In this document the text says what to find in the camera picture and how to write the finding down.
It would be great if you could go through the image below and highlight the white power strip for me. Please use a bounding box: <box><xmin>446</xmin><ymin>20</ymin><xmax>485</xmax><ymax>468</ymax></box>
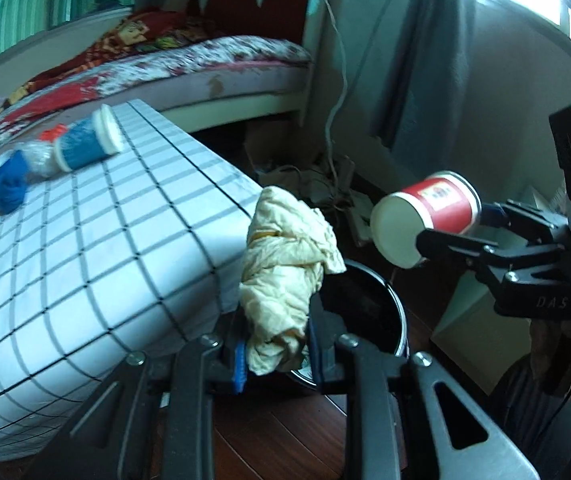
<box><xmin>345</xmin><ymin>195</ymin><xmax>383</xmax><ymax>248</ymax></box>

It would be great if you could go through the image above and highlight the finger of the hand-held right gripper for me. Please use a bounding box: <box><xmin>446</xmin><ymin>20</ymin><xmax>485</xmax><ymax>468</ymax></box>
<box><xmin>415</xmin><ymin>228</ymin><xmax>571</xmax><ymax>302</ymax></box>
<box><xmin>479</xmin><ymin>200</ymin><xmax>571</xmax><ymax>247</ymax></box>

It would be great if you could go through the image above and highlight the green window curtain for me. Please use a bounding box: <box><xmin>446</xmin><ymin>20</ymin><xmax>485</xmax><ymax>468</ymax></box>
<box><xmin>0</xmin><ymin>0</ymin><xmax>136</xmax><ymax>72</ymax></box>

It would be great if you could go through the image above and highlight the hanging white cable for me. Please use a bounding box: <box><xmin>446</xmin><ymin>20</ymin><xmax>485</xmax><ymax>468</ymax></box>
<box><xmin>309</xmin><ymin>0</ymin><xmax>352</xmax><ymax>196</ymax></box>

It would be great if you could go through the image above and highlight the person's clothed leg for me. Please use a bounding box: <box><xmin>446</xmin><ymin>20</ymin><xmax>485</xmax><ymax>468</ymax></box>
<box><xmin>488</xmin><ymin>359</ymin><xmax>571</xmax><ymax>480</ymax></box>

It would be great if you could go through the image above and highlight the blue paper cup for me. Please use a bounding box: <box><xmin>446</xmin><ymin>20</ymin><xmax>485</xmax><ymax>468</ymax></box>
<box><xmin>54</xmin><ymin>106</ymin><xmax>125</xmax><ymax>171</ymax></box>

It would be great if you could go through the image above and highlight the red paper cup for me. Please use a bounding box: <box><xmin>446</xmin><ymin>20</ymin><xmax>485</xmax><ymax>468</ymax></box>
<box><xmin>370</xmin><ymin>171</ymin><xmax>482</xmax><ymax>269</ymax></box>

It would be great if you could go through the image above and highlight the black trash bin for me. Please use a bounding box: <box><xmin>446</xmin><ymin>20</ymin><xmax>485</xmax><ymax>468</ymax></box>
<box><xmin>285</xmin><ymin>259</ymin><xmax>409</xmax><ymax>393</ymax></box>

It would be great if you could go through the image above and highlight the cream paper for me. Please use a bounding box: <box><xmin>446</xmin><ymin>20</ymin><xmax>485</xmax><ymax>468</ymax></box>
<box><xmin>239</xmin><ymin>186</ymin><xmax>347</xmax><ymax>376</ymax></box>

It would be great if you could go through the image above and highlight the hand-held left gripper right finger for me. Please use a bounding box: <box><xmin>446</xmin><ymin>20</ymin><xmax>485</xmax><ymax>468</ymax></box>
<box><xmin>305</xmin><ymin>296</ymin><xmax>541</xmax><ymax>480</ymax></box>

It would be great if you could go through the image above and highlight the brown cardboard box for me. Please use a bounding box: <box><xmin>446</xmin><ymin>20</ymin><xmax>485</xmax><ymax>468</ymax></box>
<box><xmin>242</xmin><ymin>120</ymin><xmax>327</xmax><ymax>172</ymax></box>

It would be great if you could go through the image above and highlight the person's right hand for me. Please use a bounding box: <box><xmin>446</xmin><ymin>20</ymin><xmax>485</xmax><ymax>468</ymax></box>
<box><xmin>529</xmin><ymin>316</ymin><xmax>571</xmax><ymax>395</ymax></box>

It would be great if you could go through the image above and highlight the bed with floral sheet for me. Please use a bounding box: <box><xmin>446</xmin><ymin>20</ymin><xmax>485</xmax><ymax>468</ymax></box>
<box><xmin>0</xmin><ymin>0</ymin><xmax>337</xmax><ymax>161</ymax></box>

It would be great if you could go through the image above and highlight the white cabinet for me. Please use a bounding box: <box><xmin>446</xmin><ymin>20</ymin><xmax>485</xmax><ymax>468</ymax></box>
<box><xmin>430</xmin><ymin>280</ymin><xmax>502</xmax><ymax>396</ymax></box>

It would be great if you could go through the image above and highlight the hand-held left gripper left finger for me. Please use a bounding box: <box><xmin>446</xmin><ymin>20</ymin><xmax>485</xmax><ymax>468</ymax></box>
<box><xmin>25</xmin><ymin>310</ymin><xmax>249</xmax><ymax>480</ymax></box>

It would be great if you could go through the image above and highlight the grey-blue curtain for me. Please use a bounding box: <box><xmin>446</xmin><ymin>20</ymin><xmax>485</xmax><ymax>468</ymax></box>
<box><xmin>370</xmin><ymin>0</ymin><xmax>477</xmax><ymax>187</ymax></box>

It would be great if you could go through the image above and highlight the crushed clear plastic bottle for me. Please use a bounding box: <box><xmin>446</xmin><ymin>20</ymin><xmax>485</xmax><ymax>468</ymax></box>
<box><xmin>12</xmin><ymin>127</ymin><xmax>67</xmax><ymax>179</ymax></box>

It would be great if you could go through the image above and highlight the red printed blanket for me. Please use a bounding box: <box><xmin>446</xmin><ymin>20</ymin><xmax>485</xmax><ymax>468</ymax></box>
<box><xmin>0</xmin><ymin>7</ymin><xmax>226</xmax><ymax>106</ymax></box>

